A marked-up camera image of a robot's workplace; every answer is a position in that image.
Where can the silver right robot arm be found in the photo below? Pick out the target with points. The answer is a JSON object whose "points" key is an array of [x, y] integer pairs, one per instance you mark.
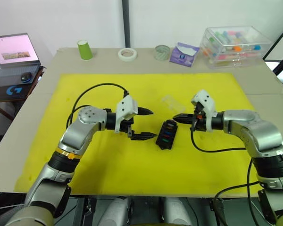
{"points": [[257, 134]]}

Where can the silver rounded robot leg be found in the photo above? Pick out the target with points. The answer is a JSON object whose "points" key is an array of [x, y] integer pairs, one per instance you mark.
{"points": [[115, 212], [178, 212]]}

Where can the white masking tape roll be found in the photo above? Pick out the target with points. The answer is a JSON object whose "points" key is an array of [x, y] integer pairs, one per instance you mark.
{"points": [[128, 55]]}

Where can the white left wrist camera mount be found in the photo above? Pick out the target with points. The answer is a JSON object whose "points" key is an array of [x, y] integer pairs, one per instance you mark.
{"points": [[127, 106]]}

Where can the black metal frame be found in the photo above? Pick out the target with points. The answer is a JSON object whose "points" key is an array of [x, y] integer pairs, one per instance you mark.
{"points": [[279, 63]]}

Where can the black mouse pad blue logo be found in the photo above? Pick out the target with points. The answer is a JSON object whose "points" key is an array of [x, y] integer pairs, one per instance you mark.
{"points": [[14, 90]]}

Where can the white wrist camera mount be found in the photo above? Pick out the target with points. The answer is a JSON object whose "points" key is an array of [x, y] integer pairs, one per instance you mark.
{"points": [[127, 106], [206, 99]]}

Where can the grey laptop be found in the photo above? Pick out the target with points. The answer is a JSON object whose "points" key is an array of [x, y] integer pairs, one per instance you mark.
{"points": [[11, 51]]}

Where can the clear tape roll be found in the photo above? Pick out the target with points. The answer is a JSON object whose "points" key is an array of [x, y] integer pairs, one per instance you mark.
{"points": [[162, 53]]}

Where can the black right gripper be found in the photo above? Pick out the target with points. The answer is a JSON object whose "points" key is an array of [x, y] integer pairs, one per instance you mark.
{"points": [[200, 122]]}

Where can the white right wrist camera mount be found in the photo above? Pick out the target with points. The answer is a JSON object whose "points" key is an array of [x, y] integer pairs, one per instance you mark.
{"points": [[206, 99]]}

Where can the green paper cup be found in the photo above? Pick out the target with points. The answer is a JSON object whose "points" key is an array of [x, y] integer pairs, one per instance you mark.
{"points": [[85, 50]]}

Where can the brown wooden side table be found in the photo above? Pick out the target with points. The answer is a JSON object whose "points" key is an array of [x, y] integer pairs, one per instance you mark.
{"points": [[4, 103]]}

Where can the small green fuse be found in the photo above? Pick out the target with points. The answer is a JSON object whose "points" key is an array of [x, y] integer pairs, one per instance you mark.
{"points": [[165, 140]]}

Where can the purple tissue pack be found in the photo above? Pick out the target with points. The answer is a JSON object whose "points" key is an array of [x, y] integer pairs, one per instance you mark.
{"points": [[182, 56]]}

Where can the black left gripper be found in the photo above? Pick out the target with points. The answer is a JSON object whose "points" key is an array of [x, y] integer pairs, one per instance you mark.
{"points": [[128, 123]]}

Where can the clear plastic drawer organizer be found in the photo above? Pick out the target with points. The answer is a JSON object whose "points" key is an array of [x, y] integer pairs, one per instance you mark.
{"points": [[235, 47]]}

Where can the black vertical pole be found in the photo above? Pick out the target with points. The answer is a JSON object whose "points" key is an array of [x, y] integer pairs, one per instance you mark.
{"points": [[126, 23]]}

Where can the yellow foam mat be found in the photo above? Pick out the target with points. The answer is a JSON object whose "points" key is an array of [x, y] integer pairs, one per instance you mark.
{"points": [[132, 164]]}

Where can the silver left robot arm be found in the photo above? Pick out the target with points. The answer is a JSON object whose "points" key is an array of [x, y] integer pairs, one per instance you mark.
{"points": [[80, 134]]}

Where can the black computer mouse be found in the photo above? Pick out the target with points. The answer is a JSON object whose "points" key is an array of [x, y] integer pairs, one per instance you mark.
{"points": [[26, 77]]}

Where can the black fuse box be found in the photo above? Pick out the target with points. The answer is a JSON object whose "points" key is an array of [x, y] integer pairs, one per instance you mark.
{"points": [[160, 141]]}

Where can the clear plastic fuse box cover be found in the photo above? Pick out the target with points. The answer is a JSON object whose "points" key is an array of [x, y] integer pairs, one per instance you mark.
{"points": [[172, 103]]}

